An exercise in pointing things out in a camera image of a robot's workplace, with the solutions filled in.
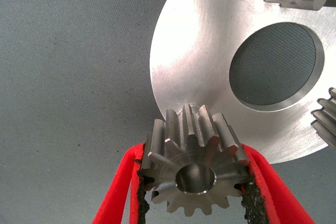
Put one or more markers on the dark grey table cloth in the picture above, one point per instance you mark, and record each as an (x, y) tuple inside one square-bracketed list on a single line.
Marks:
[(65, 77)]

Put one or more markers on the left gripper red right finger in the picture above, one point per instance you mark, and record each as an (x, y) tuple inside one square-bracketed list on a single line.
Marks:
[(275, 200)]

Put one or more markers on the round metal plate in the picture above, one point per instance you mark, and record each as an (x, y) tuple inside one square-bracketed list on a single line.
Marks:
[(199, 51)]

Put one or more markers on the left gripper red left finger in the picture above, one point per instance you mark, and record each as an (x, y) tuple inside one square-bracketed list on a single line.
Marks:
[(113, 195)]

